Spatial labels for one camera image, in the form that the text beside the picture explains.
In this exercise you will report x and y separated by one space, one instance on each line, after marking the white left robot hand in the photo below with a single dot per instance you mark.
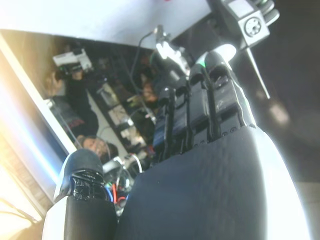
200 195

